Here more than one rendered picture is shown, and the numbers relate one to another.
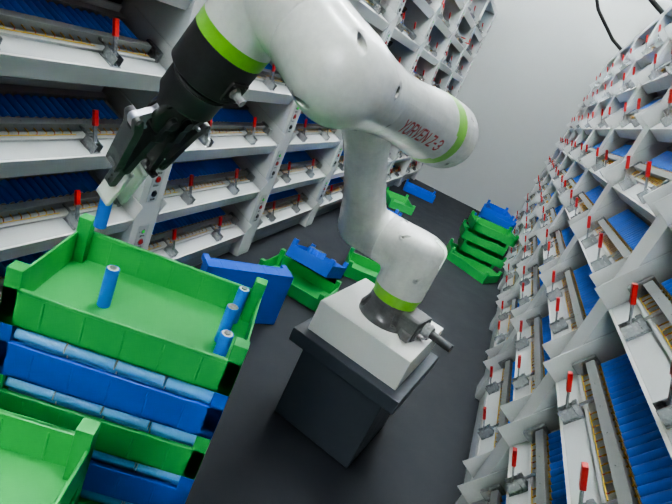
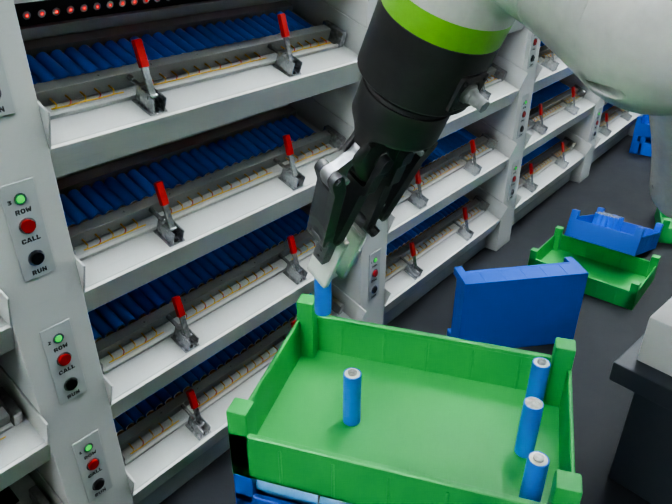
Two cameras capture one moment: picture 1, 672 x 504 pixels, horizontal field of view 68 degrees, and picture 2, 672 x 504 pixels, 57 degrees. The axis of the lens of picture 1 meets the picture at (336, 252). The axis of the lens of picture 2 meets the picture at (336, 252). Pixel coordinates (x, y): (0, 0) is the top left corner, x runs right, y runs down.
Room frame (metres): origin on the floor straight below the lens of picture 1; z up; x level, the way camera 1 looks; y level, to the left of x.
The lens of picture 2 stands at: (0.16, 0.08, 0.95)
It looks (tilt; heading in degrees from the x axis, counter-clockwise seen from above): 29 degrees down; 26
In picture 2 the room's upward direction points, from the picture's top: straight up
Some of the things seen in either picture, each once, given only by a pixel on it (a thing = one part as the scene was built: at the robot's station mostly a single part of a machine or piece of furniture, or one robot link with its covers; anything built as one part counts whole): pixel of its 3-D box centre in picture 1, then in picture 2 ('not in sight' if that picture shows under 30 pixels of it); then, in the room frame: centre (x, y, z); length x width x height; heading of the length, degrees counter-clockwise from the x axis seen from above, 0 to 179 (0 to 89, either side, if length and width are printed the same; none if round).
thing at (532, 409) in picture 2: (226, 324); (528, 428); (0.63, 0.10, 0.52); 0.02 x 0.02 x 0.06
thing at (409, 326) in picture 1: (406, 319); not in sight; (1.16, -0.24, 0.40); 0.26 x 0.15 x 0.06; 62
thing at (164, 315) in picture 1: (151, 297); (411, 403); (0.61, 0.21, 0.52); 0.30 x 0.20 x 0.08; 99
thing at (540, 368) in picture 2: (238, 304); (536, 385); (0.69, 0.11, 0.52); 0.02 x 0.02 x 0.06
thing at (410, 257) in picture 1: (406, 263); not in sight; (1.19, -0.17, 0.52); 0.16 x 0.13 x 0.19; 68
